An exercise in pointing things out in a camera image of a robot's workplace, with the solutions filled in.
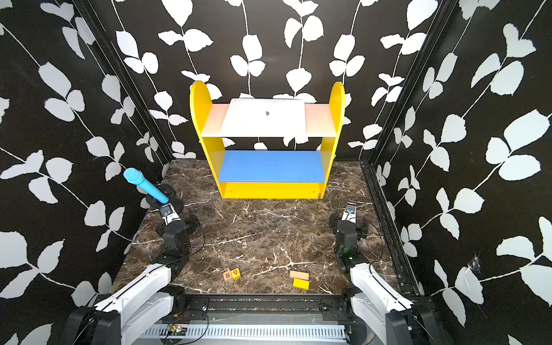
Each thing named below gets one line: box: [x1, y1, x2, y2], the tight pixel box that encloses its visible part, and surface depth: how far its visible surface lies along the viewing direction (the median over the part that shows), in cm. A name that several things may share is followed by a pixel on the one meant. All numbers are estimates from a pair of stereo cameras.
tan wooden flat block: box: [288, 270, 310, 281], surface depth 83 cm
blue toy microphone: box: [123, 167, 169, 205], surface depth 72 cm
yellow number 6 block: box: [230, 268, 241, 281], surface depth 81 cm
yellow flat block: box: [292, 277, 310, 291], surface depth 81 cm
